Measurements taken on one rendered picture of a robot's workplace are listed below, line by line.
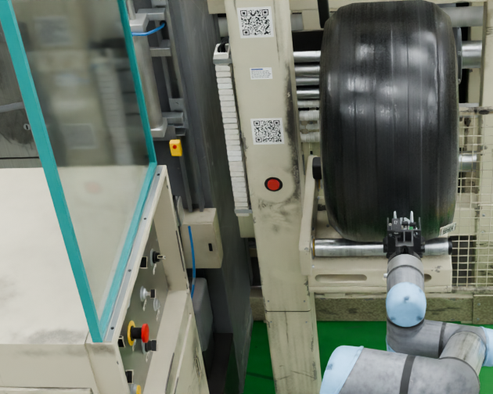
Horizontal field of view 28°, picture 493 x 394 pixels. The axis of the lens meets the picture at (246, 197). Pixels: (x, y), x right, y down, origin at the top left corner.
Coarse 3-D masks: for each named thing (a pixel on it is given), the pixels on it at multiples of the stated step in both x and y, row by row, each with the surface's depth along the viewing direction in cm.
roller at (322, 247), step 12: (324, 240) 246; (336, 240) 246; (348, 240) 245; (432, 240) 242; (444, 240) 241; (324, 252) 245; (336, 252) 245; (348, 252) 245; (360, 252) 244; (372, 252) 244; (432, 252) 242; (444, 252) 241
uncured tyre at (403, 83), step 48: (336, 48) 217; (384, 48) 214; (432, 48) 213; (336, 96) 213; (384, 96) 211; (432, 96) 209; (336, 144) 214; (384, 144) 211; (432, 144) 210; (336, 192) 219; (384, 192) 216; (432, 192) 215
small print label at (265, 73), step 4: (252, 68) 224; (256, 68) 224; (260, 68) 224; (264, 68) 223; (268, 68) 223; (252, 72) 224; (256, 72) 224; (260, 72) 224; (264, 72) 224; (268, 72) 224; (252, 76) 225; (256, 76) 225; (260, 76) 225; (264, 76) 225; (268, 76) 225
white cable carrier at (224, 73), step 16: (224, 64) 225; (224, 80) 228; (224, 96) 231; (224, 112) 234; (240, 128) 240; (240, 144) 240; (240, 160) 242; (240, 176) 245; (240, 192) 248; (240, 208) 251
